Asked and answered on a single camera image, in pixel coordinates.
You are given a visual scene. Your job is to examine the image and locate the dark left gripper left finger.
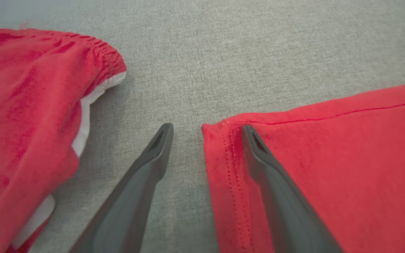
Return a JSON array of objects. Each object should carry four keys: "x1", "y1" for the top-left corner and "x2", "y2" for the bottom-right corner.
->
[{"x1": 69, "y1": 123, "x2": 174, "y2": 253}]

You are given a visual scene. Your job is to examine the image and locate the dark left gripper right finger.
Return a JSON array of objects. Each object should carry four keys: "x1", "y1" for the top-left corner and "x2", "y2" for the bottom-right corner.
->
[{"x1": 241, "y1": 125, "x2": 343, "y2": 253}]

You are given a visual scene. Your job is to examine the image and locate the red jersey with white sleeves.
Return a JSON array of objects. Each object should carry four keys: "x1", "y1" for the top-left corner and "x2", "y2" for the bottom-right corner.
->
[{"x1": 202, "y1": 81, "x2": 405, "y2": 253}]

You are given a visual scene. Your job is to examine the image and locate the red shorts with white stripes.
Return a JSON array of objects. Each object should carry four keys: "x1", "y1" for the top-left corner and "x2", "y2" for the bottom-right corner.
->
[{"x1": 0, "y1": 19, "x2": 127, "y2": 253}]

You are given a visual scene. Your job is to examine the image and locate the grey fabric sofa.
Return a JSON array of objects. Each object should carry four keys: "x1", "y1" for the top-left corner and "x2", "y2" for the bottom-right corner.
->
[{"x1": 0, "y1": 0, "x2": 405, "y2": 253}]

